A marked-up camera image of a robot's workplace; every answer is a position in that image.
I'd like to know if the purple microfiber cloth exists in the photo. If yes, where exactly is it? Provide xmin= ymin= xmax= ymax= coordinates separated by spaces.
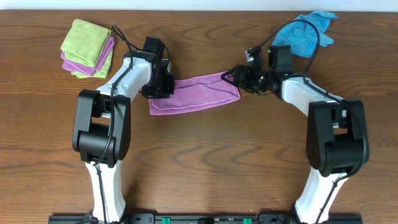
xmin=149 ymin=73 xmax=241 ymax=116

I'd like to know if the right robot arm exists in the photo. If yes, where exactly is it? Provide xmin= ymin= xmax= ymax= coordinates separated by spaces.
xmin=221 ymin=45 xmax=369 ymax=223

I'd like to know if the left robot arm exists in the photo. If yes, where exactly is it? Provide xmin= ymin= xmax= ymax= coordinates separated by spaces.
xmin=72 ymin=37 xmax=175 ymax=223

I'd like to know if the bottom green folded cloth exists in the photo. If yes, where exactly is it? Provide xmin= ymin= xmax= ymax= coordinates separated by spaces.
xmin=71 ymin=50 xmax=113 ymax=78

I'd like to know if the green folded cloth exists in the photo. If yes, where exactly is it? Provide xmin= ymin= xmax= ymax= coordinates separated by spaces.
xmin=71 ymin=50 xmax=113 ymax=78
xmin=60 ymin=19 xmax=111 ymax=68

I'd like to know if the crumpled blue cloth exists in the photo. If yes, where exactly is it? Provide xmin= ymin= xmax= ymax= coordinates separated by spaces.
xmin=272 ymin=11 xmax=338 ymax=58

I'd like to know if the top green folded cloth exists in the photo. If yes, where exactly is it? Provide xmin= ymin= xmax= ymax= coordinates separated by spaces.
xmin=60 ymin=19 xmax=111 ymax=68

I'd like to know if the purple folded cloth in stack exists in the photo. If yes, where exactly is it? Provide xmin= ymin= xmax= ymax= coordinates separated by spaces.
xmin=61 ymin=37 xmax=114 ymax=76

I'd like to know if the right black cable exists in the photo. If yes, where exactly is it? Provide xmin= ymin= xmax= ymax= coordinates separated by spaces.
xmin=248 ymin=19 xmax=371 ymax=224

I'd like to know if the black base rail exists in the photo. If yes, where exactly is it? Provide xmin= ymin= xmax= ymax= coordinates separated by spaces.
xmin=48 ymin=213 xmax=363 ymax=224

